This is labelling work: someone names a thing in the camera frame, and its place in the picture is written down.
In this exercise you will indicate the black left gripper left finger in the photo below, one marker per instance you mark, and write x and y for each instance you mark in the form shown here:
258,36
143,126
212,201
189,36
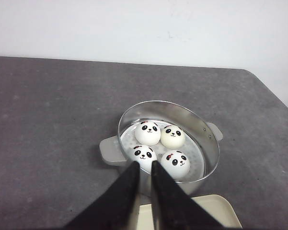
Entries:
116,209

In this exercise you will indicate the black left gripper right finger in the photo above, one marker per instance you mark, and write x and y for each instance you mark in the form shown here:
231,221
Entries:
173,209

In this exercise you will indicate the cream panda bun pink bow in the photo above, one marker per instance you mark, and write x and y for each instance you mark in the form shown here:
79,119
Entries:
172,137

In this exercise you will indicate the beige rectangular plastic tray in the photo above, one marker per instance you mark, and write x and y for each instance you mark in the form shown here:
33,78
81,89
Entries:
216,205

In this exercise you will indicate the stainless steel steamer pot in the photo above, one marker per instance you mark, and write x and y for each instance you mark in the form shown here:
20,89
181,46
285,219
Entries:
201,142

